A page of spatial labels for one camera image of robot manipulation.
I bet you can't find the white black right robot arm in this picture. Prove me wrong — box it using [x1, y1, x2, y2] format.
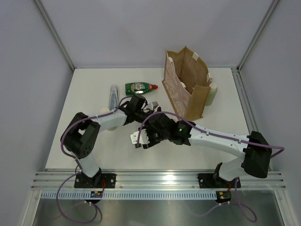
[138, 112, 272, 188]

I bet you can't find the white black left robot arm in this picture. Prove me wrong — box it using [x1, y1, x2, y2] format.
[60, 94, 158, 188]

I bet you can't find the brown canvas bag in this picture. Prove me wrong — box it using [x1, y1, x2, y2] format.
[162, 47, 213, 121]

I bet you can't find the green dish soap bottle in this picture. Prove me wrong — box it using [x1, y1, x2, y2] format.
[125, 82, 158, 96]

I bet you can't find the silver toothpaste tube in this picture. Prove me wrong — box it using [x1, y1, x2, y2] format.
[109, 85, 119, 111]

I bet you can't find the pale green bottle left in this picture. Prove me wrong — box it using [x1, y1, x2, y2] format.
[100, 107, 118, 131]

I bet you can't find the pale green bottle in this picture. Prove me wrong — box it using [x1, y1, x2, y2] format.
[206, 82, 218, 106]
[100, 107, 118, 131]

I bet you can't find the pale green bottle right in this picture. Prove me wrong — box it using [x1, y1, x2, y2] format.
[206, 82, 218, 106]

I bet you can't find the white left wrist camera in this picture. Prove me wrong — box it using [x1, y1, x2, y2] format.
[147, 101, 158, 111]

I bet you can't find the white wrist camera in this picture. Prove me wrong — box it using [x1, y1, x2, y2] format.
[147, 101, 158, 111]
[130, 130, 149, 145]

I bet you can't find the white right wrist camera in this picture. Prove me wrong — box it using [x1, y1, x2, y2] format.
[130, 130, 149, 145]

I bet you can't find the white slotted cable duct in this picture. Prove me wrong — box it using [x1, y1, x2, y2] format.
[41, 190, 217, 200]

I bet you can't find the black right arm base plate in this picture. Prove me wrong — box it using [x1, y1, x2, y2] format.
[198, 173, 236, 189]

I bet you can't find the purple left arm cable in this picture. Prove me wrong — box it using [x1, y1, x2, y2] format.
[55, 96, 132, 223]

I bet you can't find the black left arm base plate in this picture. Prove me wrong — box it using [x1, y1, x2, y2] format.
[74, 173, 117, 188]

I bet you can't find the aluminium right side rail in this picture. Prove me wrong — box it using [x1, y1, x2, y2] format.
[230, 67, 273, 171]

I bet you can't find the aluminium rail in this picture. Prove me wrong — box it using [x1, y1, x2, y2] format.
[31, 171, 286, 190]
[230, 67, 273, 171]

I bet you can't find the aluminium front rail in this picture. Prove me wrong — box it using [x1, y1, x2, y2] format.
[31, 171, 286, 190]

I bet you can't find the aluminium left corner post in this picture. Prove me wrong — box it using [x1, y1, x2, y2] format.
[33, 0, 76, 72]

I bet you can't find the aluminium corner post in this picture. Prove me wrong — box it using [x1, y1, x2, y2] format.
[237, 0, 281, 72]
[33, 0, 76, 72]

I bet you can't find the aluminium right corner post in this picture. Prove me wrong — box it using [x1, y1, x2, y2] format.
[237, 0, 281, 72]

